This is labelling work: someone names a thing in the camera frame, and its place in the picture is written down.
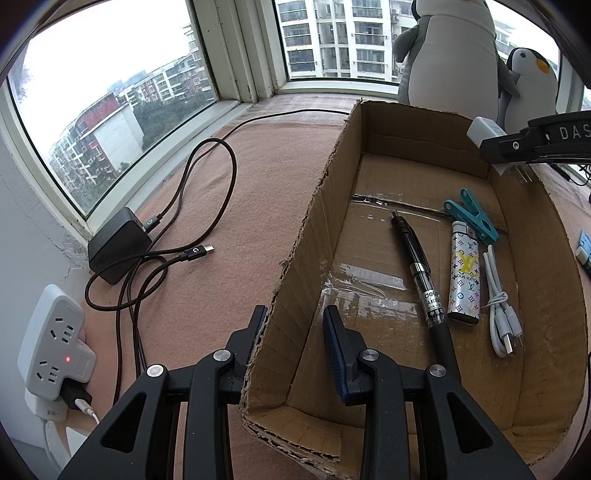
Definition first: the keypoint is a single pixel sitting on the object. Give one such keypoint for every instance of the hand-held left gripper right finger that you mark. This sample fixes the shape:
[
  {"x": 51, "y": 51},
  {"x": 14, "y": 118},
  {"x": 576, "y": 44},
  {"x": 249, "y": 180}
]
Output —
[{"x": 333, "y": 350}]

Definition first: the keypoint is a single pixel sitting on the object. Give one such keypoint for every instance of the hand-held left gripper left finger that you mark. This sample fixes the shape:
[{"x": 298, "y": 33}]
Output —
[{"x": 240, "y": 350}]

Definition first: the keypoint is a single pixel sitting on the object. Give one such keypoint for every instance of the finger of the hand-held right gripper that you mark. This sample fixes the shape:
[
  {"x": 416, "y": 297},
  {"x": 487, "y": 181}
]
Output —
[{"x": 508, "y": 147}]

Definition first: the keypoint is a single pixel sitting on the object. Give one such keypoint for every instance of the white charger plug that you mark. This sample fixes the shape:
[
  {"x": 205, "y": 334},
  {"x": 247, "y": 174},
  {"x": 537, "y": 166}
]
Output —
[{"x": 480, "y": 128}]

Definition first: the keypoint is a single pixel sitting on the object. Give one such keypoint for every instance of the teal clothespin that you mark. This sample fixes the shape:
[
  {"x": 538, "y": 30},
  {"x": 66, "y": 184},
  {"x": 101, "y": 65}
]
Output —
[{"x": 471, "y": 214}]

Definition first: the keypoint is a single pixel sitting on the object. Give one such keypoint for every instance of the cardboard box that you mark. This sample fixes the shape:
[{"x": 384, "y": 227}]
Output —
[{"x": 369, "y": 258}]

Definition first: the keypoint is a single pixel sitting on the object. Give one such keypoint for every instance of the black gel pen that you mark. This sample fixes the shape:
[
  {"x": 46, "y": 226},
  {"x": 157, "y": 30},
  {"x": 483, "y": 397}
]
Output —
[{"x": 418, "y": 265}]

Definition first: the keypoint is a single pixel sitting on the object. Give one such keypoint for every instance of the green lip balm tube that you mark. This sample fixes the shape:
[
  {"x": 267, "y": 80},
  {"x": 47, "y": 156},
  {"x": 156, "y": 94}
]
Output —
[{"x": 583, "y": 254}]

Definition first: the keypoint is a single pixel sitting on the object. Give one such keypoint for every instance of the silver patterned lighter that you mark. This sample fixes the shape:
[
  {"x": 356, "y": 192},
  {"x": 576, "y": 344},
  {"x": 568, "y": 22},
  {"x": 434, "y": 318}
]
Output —
[{"x": 464, "y": 277}]

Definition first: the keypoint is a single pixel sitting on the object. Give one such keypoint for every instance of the small penguin plush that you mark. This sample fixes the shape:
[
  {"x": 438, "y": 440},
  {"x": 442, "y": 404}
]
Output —
[{"x": 531, "y": 92}]

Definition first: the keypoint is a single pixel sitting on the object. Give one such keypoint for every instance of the large penguin plush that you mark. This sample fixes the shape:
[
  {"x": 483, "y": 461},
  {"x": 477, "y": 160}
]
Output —
[{"x": 452, "y": 55}]

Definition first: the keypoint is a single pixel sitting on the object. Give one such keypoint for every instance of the black power adapter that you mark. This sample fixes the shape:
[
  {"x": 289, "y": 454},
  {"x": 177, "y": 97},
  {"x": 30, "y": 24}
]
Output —
[{"x": 117, "y": 249}]

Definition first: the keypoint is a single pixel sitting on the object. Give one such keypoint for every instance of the black USB plug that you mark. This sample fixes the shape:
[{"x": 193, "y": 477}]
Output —
[{"x": 71, "y": 393}]

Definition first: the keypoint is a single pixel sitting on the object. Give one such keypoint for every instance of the white power strip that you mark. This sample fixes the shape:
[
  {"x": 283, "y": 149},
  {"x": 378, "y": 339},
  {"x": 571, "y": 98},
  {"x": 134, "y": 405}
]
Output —
[{"x": 51, "y": 341}]

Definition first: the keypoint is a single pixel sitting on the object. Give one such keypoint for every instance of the white wall plug adapter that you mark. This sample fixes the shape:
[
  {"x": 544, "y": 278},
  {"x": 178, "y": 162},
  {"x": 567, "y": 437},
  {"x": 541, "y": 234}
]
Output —
[{"x": 44, "y": 408}]

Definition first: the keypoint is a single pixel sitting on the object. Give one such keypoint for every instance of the white window frame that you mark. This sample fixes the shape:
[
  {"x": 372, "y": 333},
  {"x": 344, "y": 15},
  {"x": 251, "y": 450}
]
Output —
[{"x": 240, "y": 46}]

